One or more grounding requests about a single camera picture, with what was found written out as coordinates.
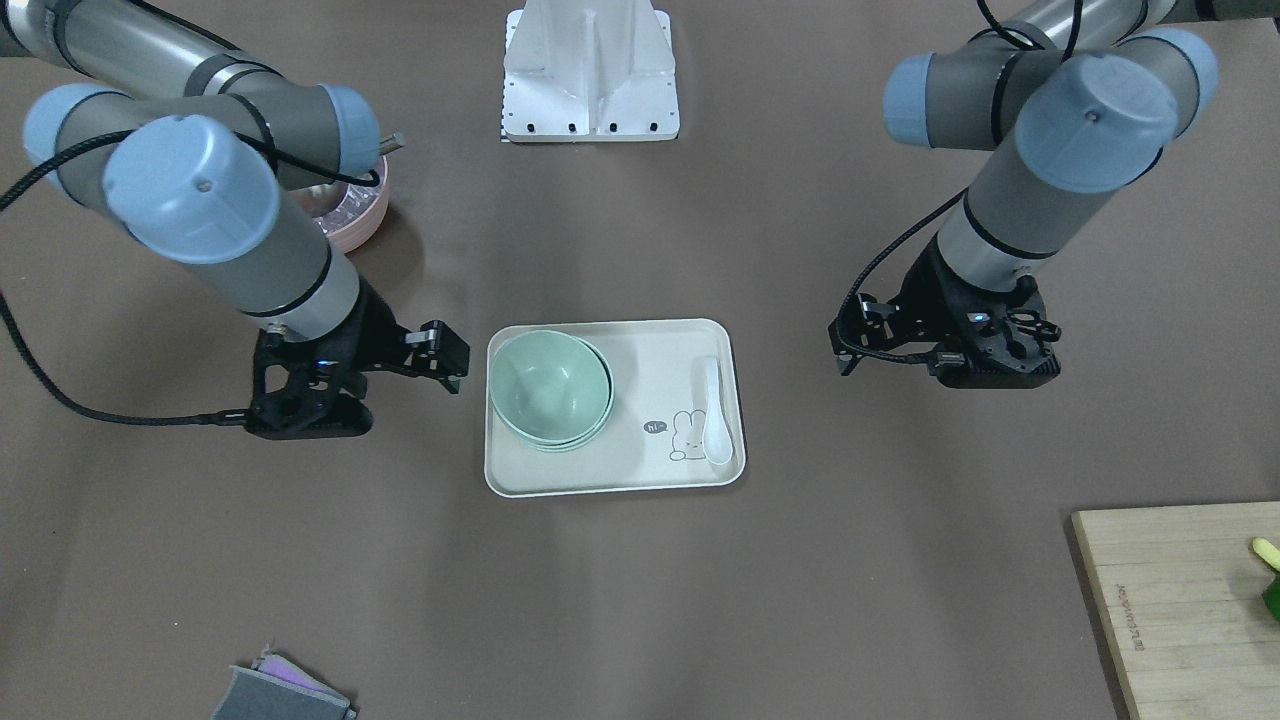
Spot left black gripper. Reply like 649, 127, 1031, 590
828, 241, 1062, 389

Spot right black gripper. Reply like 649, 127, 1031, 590
243, 279, 470, 439

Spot green bowl robot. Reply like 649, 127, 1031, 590
488, 331, 611, 443
509, 340, 614, 448

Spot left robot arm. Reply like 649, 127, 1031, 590
828, 1, 1220, 389

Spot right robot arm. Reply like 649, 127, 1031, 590
3, 1, 470, 439

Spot green bowl on tray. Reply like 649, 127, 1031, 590
530, 410, 614, 454

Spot pink bowl with ice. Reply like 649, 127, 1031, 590
289, 158, 390, 252

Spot white ceramic spoon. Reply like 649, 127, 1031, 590
701, 356, 733, 466

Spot metal ice scoop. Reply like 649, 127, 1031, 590
291, 132, 404, 218

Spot cream rabbit tray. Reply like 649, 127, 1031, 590
483, 318, 748, 498

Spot grey purple folded cloth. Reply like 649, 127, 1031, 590
210, 650, 358, 719

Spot wooden cutting board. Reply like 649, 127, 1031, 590
1071, 501, 1279, 719

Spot yellow plastic knife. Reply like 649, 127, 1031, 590
1251, 537, 1280, 573

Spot green lime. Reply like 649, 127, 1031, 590
1261, 575, 1280, 623

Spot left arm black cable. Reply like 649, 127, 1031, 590
835, 0, 1085, 363

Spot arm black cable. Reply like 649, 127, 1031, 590
835, 0, 1085, 363
0, 0, 387, 429

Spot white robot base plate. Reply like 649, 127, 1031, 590
500, 1, 681, 143

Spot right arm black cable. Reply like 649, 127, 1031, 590
0, 0, 387, 429

